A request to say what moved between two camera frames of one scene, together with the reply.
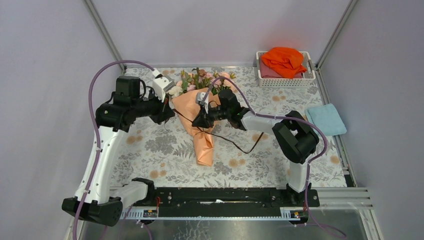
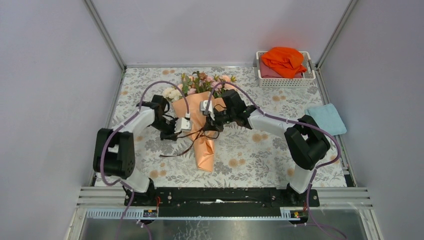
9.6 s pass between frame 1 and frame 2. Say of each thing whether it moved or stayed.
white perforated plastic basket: stayed
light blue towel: stayed
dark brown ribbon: moved
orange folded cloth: stayed
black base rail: stayed
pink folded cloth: stayed
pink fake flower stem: moved
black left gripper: moved
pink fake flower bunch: moved
